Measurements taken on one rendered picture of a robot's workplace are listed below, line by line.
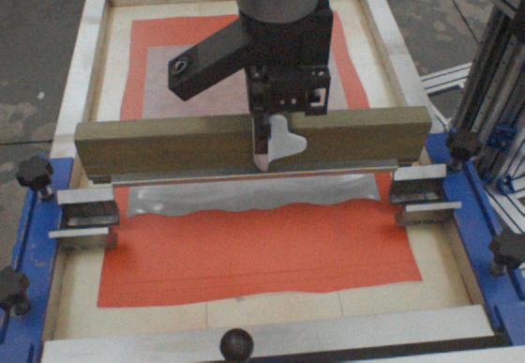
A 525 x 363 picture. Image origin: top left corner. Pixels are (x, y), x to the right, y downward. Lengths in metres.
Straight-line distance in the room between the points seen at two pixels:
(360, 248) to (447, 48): 2.08
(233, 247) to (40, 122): 1.76
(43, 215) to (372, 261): 0.43
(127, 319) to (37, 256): 0.13
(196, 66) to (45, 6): 2.59
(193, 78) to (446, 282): 0.41
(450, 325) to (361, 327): 0.10
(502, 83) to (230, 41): 1.12
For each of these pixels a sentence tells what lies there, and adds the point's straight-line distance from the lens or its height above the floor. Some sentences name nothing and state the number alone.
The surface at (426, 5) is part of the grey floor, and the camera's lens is 3.01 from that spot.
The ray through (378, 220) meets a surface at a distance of 0.75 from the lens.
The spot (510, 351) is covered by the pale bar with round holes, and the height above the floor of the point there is 1.04.
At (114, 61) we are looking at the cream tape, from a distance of 1.01.
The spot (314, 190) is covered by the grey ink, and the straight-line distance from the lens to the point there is 0.76.
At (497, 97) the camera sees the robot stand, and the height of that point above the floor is 0.59.
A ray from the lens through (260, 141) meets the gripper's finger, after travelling 0.55.
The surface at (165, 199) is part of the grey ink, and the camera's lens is 0.77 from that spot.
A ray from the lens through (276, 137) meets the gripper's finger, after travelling 0.58.
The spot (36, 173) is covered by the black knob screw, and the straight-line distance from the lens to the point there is 0.71.
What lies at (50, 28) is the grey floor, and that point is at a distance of 2.92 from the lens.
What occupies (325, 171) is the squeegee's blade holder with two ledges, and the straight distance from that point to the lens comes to 0.64.
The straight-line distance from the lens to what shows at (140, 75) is 0.97.
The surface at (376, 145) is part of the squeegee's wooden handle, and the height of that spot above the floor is 1.10.
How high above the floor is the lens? 1.57
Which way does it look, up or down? 50 degrees down
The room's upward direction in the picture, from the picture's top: straight up
